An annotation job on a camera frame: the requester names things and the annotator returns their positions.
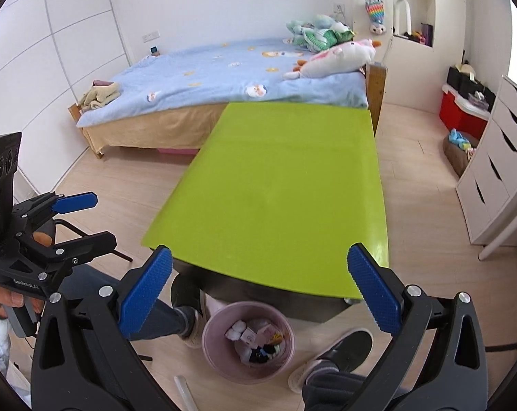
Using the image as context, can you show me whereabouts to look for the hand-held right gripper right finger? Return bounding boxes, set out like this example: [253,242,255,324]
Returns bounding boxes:
[348,243,488,411]

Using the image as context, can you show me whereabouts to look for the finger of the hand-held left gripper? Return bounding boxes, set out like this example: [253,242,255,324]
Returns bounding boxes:
[16,231,116,267]
[14,192,98,232]

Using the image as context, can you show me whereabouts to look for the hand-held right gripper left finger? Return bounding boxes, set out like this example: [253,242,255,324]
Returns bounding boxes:
[31,245,174,411]

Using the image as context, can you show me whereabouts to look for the pink trash bin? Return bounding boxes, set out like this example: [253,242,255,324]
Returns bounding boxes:
[201,301,296,385]

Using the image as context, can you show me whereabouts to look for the person's left hand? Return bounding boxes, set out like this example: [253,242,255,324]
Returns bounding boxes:
[0,277,46,320]

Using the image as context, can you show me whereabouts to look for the black sneaker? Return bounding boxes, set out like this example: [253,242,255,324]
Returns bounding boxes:
[288,329,374,391]

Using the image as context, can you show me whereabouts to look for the beige slipper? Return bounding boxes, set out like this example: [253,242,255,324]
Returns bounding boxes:
[184,304,205,349]

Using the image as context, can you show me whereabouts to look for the beige bed skirt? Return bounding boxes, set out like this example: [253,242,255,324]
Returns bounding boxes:
[87,103,229,148]

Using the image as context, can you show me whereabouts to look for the folded beige towel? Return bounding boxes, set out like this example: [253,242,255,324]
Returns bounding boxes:
[79,83,122,111]

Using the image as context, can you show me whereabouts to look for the white plastic tube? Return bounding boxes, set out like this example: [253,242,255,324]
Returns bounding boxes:
[174,375,198,411]

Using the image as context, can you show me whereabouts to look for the person's right leg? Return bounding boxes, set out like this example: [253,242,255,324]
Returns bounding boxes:
[302,372,373,411]

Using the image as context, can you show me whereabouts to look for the white panelled wardrobe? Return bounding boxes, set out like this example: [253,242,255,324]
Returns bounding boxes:
[0,0,128,223]

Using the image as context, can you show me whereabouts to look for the white desk leg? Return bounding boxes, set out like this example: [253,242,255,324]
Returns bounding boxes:
[477,228,517,262]

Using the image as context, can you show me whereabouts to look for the brown pet bed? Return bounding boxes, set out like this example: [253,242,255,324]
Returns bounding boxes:
[442,128,482,178]

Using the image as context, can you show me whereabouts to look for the white drawer cabinet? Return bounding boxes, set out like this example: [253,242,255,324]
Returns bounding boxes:
[455,75,517,247]

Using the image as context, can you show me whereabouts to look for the pastel plush toy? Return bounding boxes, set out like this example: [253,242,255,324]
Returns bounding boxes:
[449,128,473,148]

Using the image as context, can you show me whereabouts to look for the blue printed quilt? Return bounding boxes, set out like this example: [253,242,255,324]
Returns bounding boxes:
[76,38,369,128]

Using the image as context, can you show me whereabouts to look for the red storage box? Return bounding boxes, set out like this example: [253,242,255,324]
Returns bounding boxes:
[439,85,489,140]

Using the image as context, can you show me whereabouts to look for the bed with blue blanket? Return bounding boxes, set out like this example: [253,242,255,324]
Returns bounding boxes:
[68,63,388,159]

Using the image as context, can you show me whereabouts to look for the white shelf unit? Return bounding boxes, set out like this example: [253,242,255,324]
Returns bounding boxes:
[352,0,440,114]

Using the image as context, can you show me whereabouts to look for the black fabric storage bin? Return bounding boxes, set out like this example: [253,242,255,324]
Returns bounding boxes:
[447,66,475,90]
[468,81,496,103]

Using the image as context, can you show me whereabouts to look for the white pink unicorn plush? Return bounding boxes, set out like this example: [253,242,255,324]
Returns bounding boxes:
[283,38,377,80]

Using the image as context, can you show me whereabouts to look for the green plush toy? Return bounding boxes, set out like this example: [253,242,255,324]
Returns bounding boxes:
[286,14,355,50]

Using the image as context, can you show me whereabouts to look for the white arch lamp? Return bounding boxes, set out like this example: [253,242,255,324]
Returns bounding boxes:
[393,0,413,37]

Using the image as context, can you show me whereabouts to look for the rainbow hanging toy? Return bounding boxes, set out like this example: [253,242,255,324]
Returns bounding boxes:
[365,0,388,35]

